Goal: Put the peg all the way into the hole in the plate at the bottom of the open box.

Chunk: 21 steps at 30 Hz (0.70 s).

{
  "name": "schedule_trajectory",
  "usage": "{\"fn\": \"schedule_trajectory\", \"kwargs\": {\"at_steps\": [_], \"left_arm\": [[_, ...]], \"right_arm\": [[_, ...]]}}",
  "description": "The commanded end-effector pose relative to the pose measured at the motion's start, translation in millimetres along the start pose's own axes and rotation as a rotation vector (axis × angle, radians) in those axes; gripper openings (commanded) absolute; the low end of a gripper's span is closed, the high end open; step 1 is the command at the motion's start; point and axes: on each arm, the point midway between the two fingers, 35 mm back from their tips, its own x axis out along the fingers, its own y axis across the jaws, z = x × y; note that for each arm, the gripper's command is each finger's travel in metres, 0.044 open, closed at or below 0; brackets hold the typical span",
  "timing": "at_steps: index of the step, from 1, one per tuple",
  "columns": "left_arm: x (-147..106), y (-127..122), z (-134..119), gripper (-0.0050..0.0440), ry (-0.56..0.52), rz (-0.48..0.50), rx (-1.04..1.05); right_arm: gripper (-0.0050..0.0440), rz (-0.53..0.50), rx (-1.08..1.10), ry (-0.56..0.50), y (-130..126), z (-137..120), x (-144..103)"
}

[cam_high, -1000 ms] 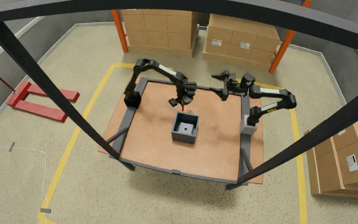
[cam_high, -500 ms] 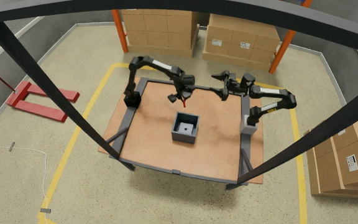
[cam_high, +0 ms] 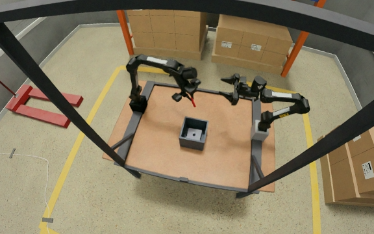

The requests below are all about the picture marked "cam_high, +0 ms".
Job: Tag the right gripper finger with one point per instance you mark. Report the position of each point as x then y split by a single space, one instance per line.
228 79
227 95

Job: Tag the white square plate with hole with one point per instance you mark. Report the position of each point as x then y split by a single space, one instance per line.
194 134

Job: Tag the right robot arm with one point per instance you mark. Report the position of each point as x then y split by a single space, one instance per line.
301 105

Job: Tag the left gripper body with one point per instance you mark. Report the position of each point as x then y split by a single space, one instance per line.
176 97

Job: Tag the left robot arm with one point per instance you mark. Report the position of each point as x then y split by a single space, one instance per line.
168 66

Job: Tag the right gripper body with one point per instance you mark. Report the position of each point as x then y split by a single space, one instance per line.
235 98

